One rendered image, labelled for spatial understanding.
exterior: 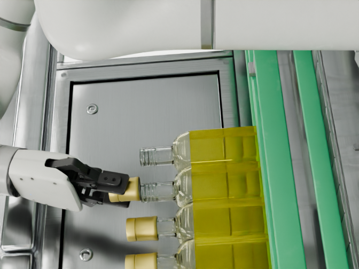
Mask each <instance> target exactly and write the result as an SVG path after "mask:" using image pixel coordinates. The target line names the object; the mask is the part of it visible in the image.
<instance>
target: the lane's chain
mask: <svg viewBox="0 0 359 269"><path fill-rule="evenodd" d="M312 55H313V61H314V67H315V73H316V79H317V85H318V91H319V97H320V101H321V108H322V113H323V120H324V125H325V132H326V137H327V144H328V148H329V153H330V160H331V165H332V172H333V178H334V184H335V190H336V194H337V200H338V206H339V212H340V218H341V224H342V230H343V234H344V240H345V246H346V252H347V258H348V264H349V269H355V266H354V260H353V254H352V248H351V244H350V238H349V233H348V227H347V221H346V215H345V209H344V203H343V199H342V193H341V187H340V181H339V176H338V170H337V164H336V160H335V154H334V148H333V142H332V137H331V130H330V125H329V119H328V115H327V109H326V103H325V98H324V91H323V86H322V80H321V74H320V70H319V64H318V58H317V52H316V50H312Z"/></svg>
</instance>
